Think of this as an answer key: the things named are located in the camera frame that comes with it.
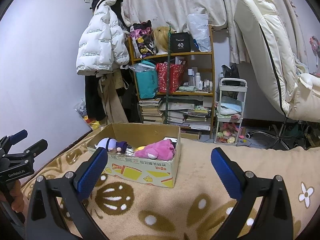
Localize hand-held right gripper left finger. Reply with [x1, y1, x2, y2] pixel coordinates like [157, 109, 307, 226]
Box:
[26, 147, 110, 240]

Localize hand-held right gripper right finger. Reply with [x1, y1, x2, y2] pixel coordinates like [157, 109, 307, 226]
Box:
[211, 147, 293, 240]

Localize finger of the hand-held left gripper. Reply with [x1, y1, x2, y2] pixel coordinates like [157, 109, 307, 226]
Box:
[5, 139, 48, 163]
[0, 129, 28, 151]

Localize purple white plush doll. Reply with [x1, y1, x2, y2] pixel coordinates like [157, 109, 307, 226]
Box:
[94, 137, 129, 153]

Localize silver foil wrapper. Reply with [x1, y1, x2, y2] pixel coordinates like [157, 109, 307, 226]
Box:
[124, 145, 137, 157]

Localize printed cardboard box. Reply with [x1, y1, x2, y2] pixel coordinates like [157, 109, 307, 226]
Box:
[87, 123, 181, 188]

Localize pink plush toy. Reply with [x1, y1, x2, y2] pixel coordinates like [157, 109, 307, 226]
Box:
[134, 139, 176, 161]

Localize person's left hand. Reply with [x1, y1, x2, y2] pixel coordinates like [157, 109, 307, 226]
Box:
[0, 180, 25, 214]

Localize beige floral blanket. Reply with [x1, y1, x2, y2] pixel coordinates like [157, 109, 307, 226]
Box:
[21, 127, 320, 240]

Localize white trolley cart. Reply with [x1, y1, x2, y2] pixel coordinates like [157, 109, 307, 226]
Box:
[214, 78, 248, 145]

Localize colourful small toys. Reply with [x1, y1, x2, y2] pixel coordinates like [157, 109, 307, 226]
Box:
[216, 122, 243, 144]

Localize flat cardboard box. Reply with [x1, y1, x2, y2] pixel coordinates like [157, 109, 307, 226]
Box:
[180, 129, 202, 139]

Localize plastic bag of toys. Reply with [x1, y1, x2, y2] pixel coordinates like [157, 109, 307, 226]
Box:
[74, 99, 100, 130]

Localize blue white folded cloths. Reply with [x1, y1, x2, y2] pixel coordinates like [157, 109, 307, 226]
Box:
[217, 95, 243, 117]

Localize beige trench coat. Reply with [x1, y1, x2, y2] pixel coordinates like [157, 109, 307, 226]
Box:
[97, 71, 129, 124]

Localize black hanging coat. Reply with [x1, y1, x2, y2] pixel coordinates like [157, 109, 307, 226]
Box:
[84, 75, 107, 122]

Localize dark hanging clothes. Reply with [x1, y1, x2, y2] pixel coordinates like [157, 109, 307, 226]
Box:
[117, 67, 142, 123]

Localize pile of books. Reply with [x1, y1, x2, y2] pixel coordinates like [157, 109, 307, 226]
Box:
[139, 97, 213, 132]

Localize group of cosmetic bottles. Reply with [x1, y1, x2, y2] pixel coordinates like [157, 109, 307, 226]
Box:
[186, 67, 213, 90]

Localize black bag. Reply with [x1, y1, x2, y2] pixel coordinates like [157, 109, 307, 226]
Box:
[221, 63, 242, 80]

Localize teal shopping bag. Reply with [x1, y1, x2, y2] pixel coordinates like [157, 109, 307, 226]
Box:
[136, 60, 159, 99]

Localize green pole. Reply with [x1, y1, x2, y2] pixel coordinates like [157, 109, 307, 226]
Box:
[164, 24, 173, 125]

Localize red patterned gift bag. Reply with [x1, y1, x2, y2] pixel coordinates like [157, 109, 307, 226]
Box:
[156, 62, 185, 93]

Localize clear plastic bag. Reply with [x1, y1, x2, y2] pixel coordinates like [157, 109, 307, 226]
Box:
[129, 62, 155, 73]

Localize white puffer jacket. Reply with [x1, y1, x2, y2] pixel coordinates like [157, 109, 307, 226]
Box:
[76, 0, 130, 76]

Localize wooden shelf unit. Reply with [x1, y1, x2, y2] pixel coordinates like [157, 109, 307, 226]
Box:
[127, 25, 215, 138]

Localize black box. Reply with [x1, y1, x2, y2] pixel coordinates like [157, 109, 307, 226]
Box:
[169, 32, 195, 53]

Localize white padded office chair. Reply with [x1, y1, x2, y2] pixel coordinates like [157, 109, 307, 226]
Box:
[234, 0, 320, 150]

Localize printed cartoon tote bag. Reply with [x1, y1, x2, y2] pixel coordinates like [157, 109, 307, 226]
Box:
[130, 20, 157, 58]

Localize white plastic bag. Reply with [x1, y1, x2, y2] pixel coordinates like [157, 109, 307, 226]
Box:
[187, 13, 212, 52]

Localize blonde wig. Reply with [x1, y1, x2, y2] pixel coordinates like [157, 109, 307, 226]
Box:
[151, 27, 173, 54]

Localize pink headphones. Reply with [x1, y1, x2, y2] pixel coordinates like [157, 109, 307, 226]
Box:
[309, 35, 320, 53]

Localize cream patterned curtain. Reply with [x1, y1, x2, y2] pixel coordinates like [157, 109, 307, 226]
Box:
[121, 0, 304, 64]

